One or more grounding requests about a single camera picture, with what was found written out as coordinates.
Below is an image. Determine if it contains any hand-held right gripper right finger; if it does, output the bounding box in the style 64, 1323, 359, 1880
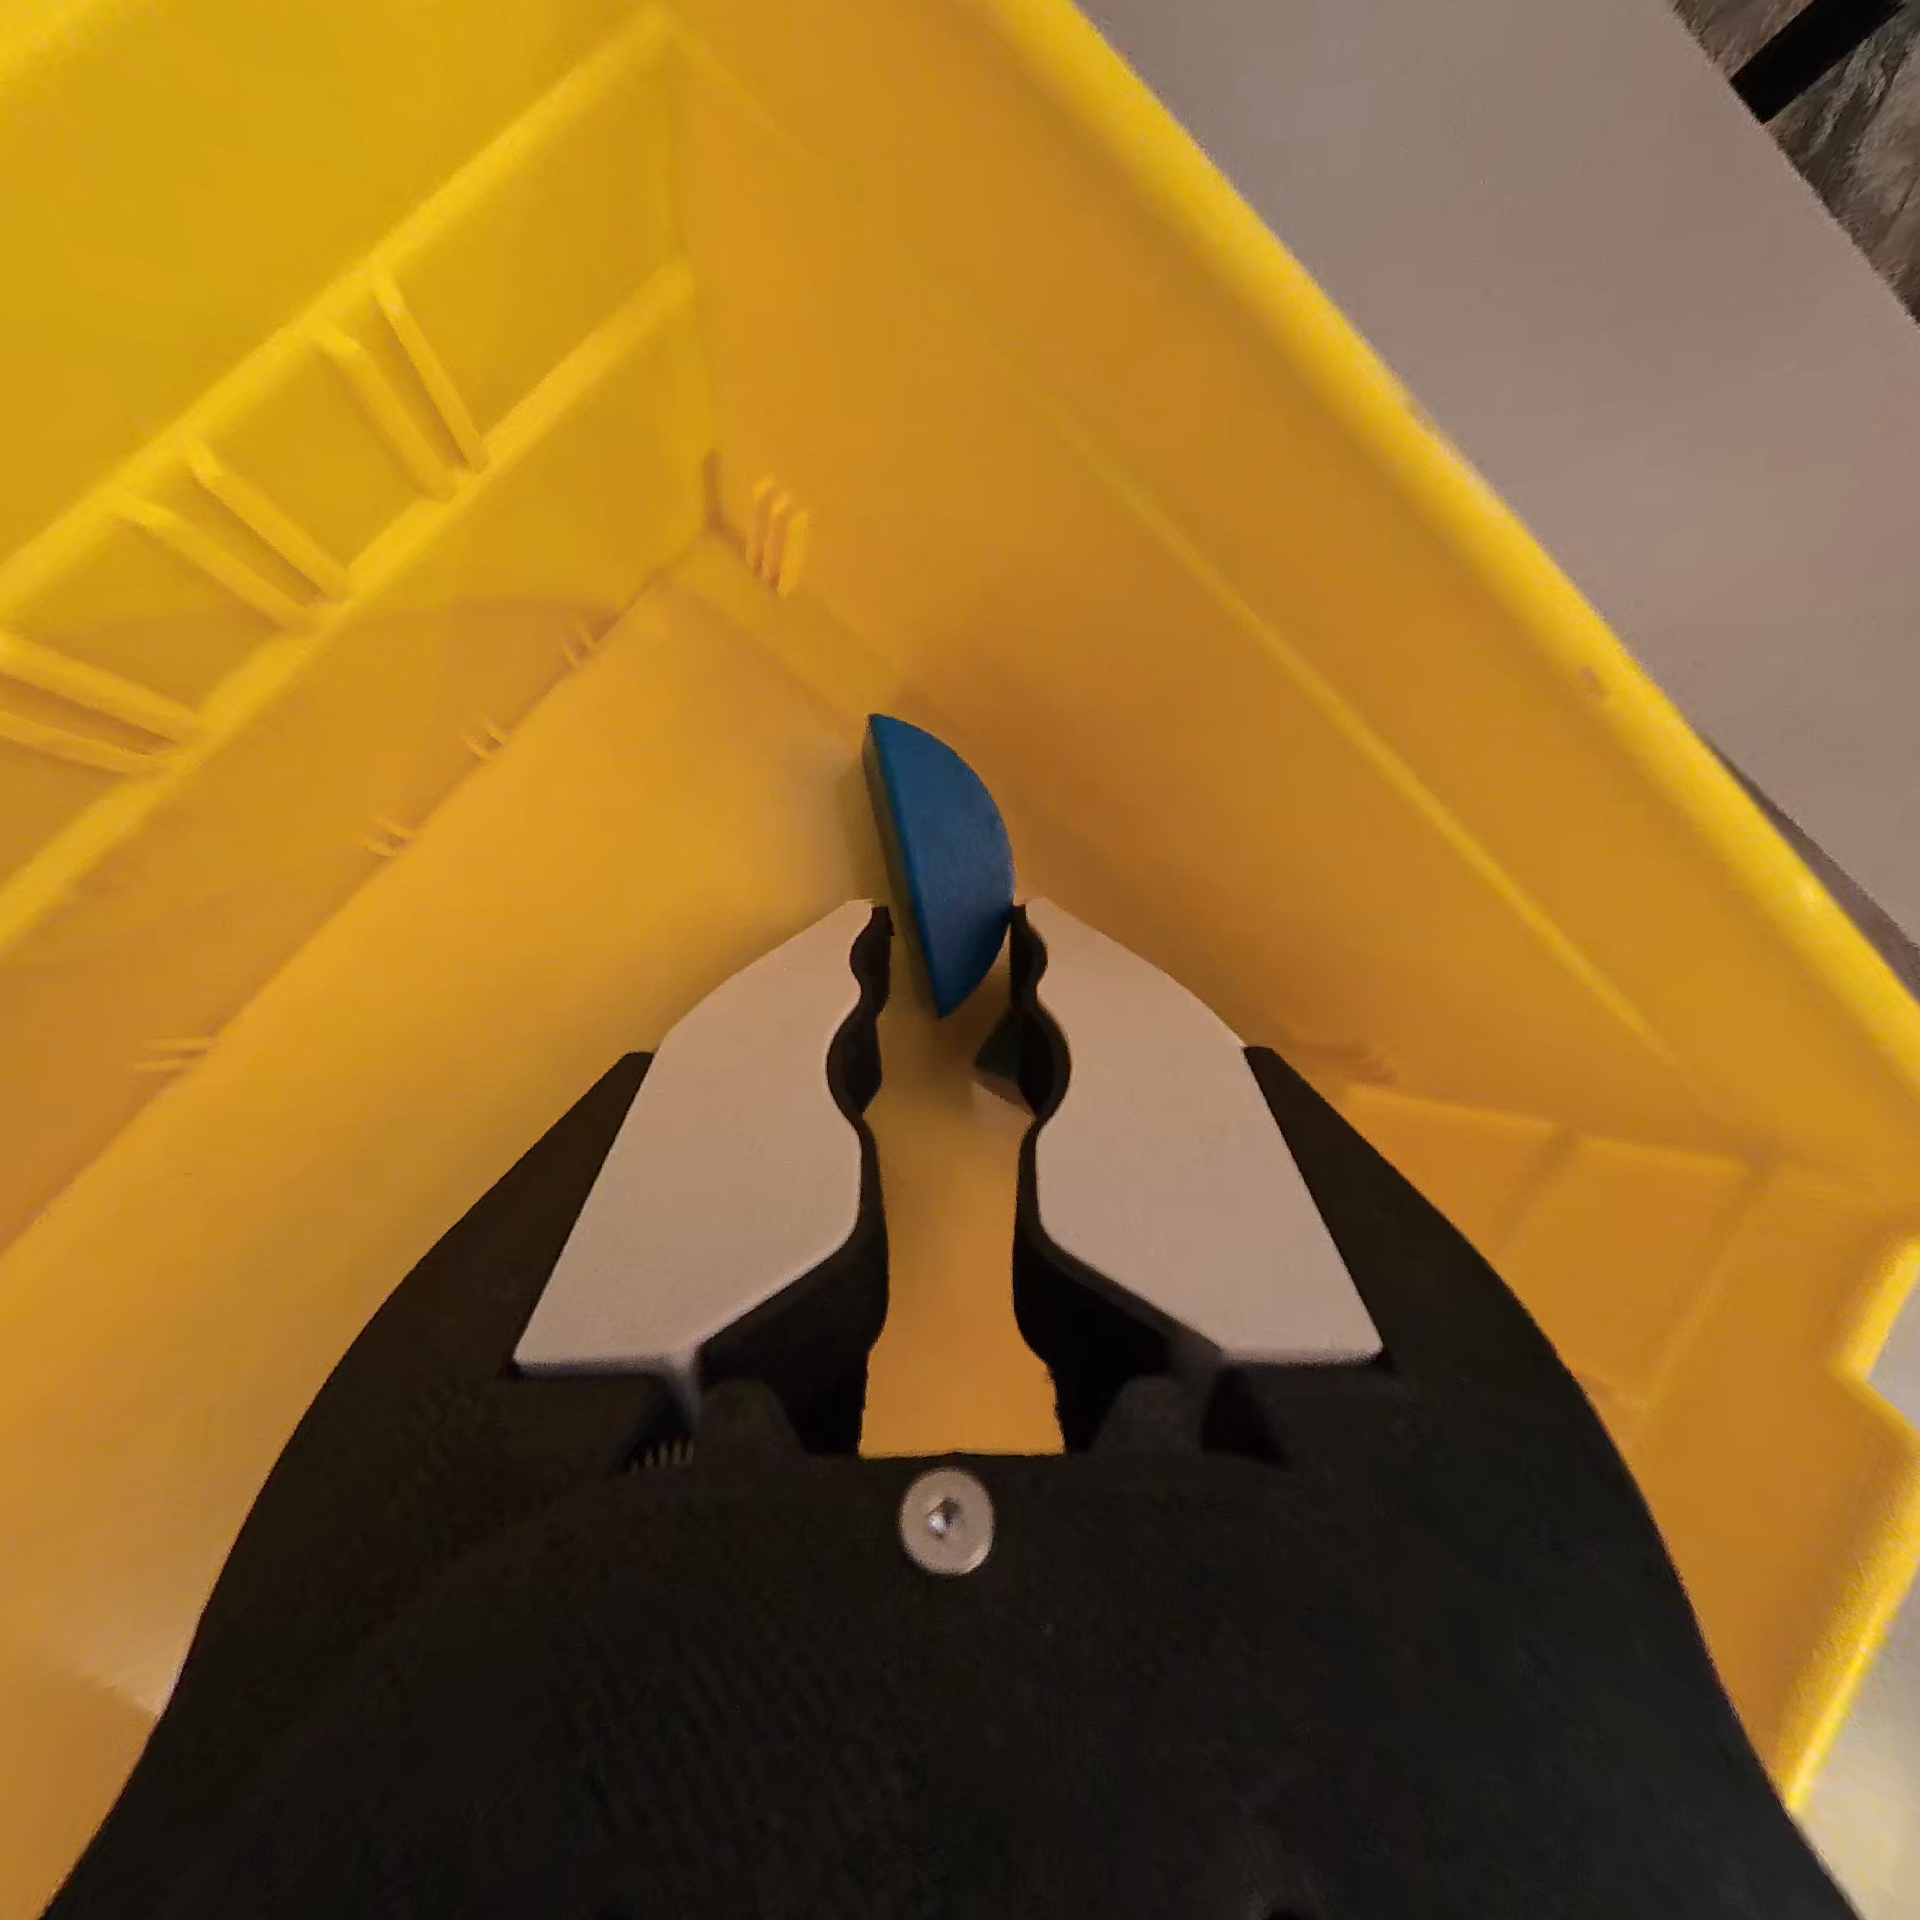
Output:
1011, 896, 1386, 1428

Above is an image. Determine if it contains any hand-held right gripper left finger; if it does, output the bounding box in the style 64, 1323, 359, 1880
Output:
512, 896, 895, 1428

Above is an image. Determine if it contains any yellow plastic bin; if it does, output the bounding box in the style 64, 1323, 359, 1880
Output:
0, 0, 1920, 1920

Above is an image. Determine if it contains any blue half-round wooden block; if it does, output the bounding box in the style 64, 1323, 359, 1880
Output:
863, 713, 1017, 1021

